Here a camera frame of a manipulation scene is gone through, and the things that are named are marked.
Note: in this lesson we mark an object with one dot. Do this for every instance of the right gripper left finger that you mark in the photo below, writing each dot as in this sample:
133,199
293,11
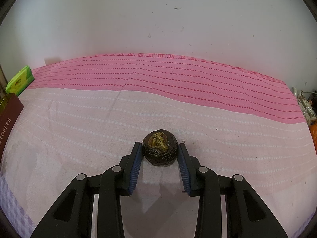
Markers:
71,213

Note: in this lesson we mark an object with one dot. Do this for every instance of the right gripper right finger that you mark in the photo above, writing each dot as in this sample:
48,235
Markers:
247,215

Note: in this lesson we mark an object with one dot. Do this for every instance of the dark passion fruit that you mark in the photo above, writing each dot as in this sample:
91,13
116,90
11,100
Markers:
160,148

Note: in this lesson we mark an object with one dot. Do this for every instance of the pink and purple tablecloth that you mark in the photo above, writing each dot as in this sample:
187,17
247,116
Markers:
83,115

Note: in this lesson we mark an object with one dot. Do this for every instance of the gold toffee tin box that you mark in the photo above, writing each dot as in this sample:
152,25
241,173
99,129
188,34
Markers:
11,107

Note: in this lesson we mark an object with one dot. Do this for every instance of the clutter at table edge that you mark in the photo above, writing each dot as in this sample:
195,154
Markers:
308,111

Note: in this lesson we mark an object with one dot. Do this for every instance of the green tissue pack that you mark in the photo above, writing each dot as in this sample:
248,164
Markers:
20,81

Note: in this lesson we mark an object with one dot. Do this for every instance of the bamboo rattan furniture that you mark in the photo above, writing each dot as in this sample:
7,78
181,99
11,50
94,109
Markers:
3,80

